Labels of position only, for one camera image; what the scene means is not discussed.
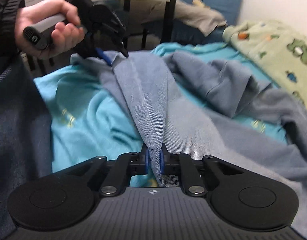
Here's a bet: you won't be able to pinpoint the blue denim jeans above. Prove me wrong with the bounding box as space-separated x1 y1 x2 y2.
70 51 307 238

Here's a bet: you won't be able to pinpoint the person left hand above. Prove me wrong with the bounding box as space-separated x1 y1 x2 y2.
14 0 85 59

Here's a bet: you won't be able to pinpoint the teal smiley bed sheet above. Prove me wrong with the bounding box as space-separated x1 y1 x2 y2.
34 42 287 172

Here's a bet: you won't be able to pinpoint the yellow plush toy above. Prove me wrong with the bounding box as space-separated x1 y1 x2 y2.
192 0 210 9

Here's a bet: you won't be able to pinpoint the grey cloth on chair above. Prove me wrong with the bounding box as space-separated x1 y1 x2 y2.
142 0 227 37

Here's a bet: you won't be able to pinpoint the blue quilted chair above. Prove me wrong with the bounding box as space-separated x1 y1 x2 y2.
168 0 244 46

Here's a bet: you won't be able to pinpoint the green cartoon fleece blanket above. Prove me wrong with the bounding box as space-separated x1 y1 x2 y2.
222 20 307 108

